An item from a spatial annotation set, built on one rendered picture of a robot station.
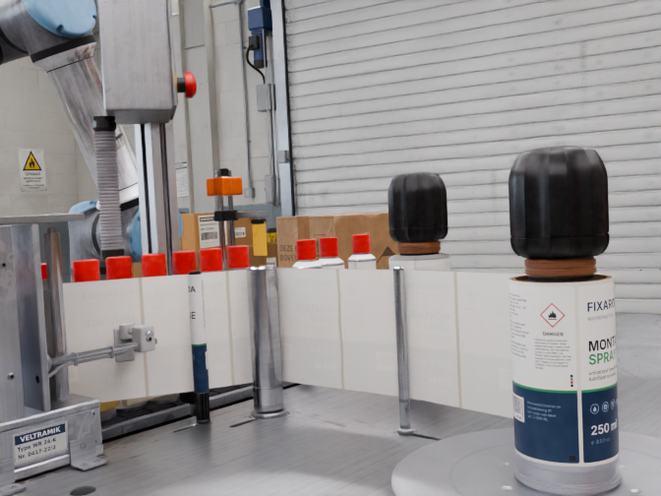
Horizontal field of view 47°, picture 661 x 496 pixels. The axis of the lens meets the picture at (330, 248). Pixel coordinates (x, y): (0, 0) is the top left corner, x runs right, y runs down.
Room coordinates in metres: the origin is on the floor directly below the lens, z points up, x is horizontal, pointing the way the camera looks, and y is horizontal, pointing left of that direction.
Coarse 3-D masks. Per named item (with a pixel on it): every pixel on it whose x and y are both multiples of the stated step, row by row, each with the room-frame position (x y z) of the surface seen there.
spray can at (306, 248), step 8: (304, 240) 1.27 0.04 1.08; (312, 240) 1.28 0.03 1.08; (296, 248) 1.29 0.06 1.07; (304, 248) 1.27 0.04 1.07; (312, 248) 1.28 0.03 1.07; (304, 256) 1.27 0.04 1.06; (312, 256) 1.28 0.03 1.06; (296, 264) 1.28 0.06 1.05; (304, 264) 1.27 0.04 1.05; (312, 264) 1.27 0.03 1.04; (320, 264) 1.28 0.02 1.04
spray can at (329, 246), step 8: (320, 240) 1.33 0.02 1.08; (328, 240) 1.32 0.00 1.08; (336, 240) 1.33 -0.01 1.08; (320, 248) 1.34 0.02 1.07; (328, 248) 1.32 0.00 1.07; (336, 248) 1.33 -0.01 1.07; (320, 256) 1.34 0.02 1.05; (328, 256) 1.32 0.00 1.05; (336, 256) 1.33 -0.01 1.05; (328, 264) 1.32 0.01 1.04; (336, 264) 1.32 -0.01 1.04
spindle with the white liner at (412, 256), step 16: (400, 176) 1.04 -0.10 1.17; (416, 176) 1.02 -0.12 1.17; (432, 176) 1.03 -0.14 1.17; (400, 192) 1.03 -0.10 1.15; (416, 192) 1.01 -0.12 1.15; (432, 192) 1.02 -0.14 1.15; (400, 208) 1.03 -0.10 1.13; (416, 208) 1.01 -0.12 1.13; (432, 208) 1.02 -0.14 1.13; (400, 224) 1.03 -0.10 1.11; (416, 224) 1.01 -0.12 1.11; (432, 224) 1.02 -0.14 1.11; (400, 240) 1.03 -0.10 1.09; (416, 240) 1.02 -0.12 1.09; (432, 240) 1.05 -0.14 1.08; (400, 256) 1.03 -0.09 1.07; (416, 256) 1.02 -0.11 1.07; (432, 256) 1.02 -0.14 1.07; (448, 256) 1.04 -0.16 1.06
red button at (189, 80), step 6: (186, 72) 1.12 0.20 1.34; (180, 78) 1.12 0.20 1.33; (186, 78) 1.11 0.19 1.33; (192, 78) 1.11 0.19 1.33; (180, 84) 1.11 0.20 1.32; (186, 84) 1.11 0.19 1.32; (192, 84) 1.11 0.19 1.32; (180, 90) 1.12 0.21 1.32; (186, 90) 1.11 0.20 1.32; (192, 90) 1.11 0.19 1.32; (186, 96) 1.12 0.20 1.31; (192, 96) 1.12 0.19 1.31
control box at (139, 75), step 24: (120, 0) 1.07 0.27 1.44; (144, 0) 1.08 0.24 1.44; (168, 0) 1.09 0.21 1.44; (120, 24) 1.07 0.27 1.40; (144, 24) 1.08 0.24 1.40; (168, 24) 1.09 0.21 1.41; (120, 48) 1.07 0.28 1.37; (144, 48) 1.08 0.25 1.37; (168, 48) 1.09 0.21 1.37; (120, 72) 1.07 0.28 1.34; (144, 72) 1.08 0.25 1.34; (168, 72) 1.09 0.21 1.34; (120, 96) 1.07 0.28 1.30; (144, 96) 1.08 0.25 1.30; (168, 96) 1.08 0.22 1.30; (120, 120) 1.18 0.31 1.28; (144, 120) 1.19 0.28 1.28; (168, 120) 1.21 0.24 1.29
